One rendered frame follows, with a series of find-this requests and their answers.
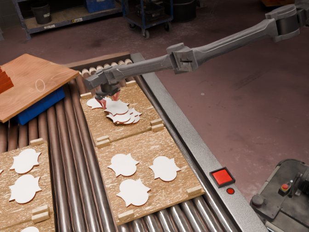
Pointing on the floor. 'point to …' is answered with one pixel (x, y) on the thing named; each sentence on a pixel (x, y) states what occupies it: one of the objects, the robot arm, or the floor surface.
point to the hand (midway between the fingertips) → (109, 103)
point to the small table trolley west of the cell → (133, 23)
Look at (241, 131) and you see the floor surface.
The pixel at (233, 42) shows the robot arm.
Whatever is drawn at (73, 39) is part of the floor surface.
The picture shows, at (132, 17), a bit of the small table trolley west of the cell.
